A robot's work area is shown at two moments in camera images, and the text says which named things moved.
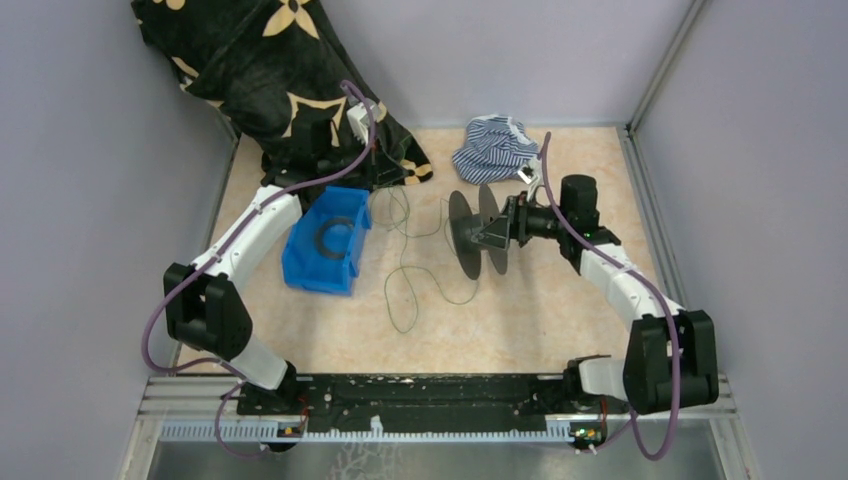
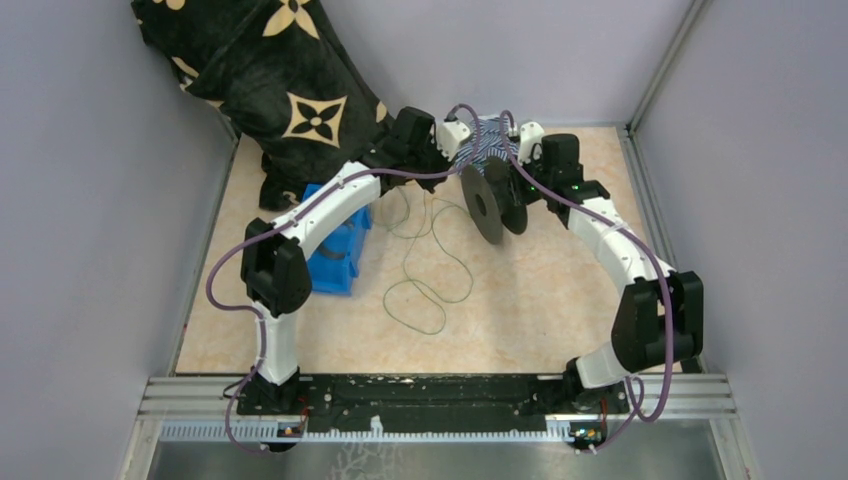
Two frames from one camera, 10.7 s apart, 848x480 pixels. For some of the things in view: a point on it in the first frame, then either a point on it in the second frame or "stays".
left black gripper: (387, 171) to (444, 162)
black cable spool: (465, 223) to (491, 201)
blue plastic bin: (322, 249) stays
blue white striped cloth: (496, 148) stays
